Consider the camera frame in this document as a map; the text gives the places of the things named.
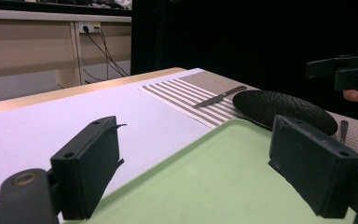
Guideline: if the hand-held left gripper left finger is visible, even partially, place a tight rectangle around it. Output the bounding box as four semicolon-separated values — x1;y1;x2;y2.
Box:
49;115;128;221

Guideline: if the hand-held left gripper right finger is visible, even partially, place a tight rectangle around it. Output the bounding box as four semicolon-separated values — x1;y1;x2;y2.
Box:
268;114;358;219

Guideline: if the black textured round plate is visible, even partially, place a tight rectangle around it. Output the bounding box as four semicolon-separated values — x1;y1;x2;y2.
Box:
232;90;338;136

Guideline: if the metal table knife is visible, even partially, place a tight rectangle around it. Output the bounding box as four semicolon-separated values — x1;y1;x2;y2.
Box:
193;85;248;109

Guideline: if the green plastic tray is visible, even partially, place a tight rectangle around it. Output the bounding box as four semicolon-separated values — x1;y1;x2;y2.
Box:
62;118;357;224

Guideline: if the white board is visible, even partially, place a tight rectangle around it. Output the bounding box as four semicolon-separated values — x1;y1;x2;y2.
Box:
0;67;358;223

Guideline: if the black curtain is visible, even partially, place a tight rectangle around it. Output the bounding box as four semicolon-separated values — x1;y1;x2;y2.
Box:
131;0;358;175

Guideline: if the striped grey placemat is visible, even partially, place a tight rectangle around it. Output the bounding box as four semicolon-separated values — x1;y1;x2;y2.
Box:
137;70;358;153

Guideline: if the beige wooden desk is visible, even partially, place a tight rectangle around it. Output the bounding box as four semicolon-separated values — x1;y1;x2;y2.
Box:
0;8;133;105

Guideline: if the black power cable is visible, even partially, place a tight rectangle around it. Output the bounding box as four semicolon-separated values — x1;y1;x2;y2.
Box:
83;26;130;78
94;26;129;81

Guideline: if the white wall power outlet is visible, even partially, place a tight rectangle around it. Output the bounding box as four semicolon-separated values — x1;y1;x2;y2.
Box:
78;21;102;34

